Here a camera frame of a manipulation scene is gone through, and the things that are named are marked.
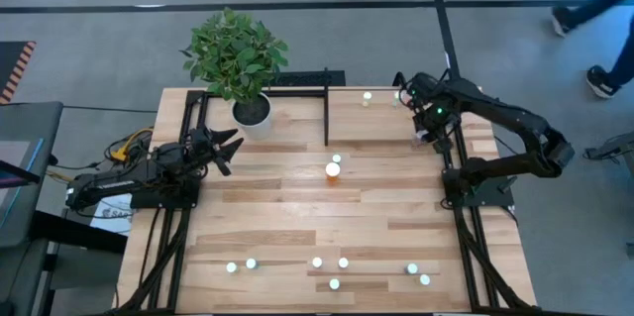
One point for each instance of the white-capped pill bottle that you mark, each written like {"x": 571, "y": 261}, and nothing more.
{"x": 231, "y": 267}
{"x": 251, "y": 263}

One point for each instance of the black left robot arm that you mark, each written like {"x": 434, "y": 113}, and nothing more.
{"x": 119, "y": 179}

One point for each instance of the black aluminium frame rail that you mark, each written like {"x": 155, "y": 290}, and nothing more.
{"x": 173, "y": 256}
{"x": 475, "y": 256}

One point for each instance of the white printed sheet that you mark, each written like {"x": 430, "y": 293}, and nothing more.
{"x": 111, "y": 214}

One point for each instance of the grey desk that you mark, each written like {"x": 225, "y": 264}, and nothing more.
{"x": 30, "y": 118}

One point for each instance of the pink bottle with white pills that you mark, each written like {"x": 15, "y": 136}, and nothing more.
{"x": 343, "y": 262}
{"x": 317, "y": 262}

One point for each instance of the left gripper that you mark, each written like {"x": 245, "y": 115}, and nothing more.
{"x": 203, "y": 147}

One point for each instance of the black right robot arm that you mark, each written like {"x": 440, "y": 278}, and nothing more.
{"x": 515, "y": 120}

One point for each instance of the large yellow-green pill bottle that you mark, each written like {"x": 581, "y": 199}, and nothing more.
{"x": 334, "y": 284}

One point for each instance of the small yellow-green pill bottle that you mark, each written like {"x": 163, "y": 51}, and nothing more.
{"x": 367, "y": 96}
{"x": 425, "y": 279}
{"x": 336, "y": 158}

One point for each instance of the small green tree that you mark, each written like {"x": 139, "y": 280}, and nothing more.
{"x": 233, "y": 53}

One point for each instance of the person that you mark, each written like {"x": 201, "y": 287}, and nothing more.
{"x": 599, "y": 82}

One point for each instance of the black ribbed floor mat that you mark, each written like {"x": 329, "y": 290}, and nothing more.
{"x": 307, "y": 78}

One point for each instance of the grey stand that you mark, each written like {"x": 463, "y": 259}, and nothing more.
{"x": 619, "y": 147}

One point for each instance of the large orange pill bottle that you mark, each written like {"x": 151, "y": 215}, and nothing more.
{"x": 332, "y": 170}

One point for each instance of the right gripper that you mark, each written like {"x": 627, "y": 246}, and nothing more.
{"x": 436, "y": 120}

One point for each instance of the black mat with striped edge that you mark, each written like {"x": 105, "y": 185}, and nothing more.
{"x": 10, "y": 68}

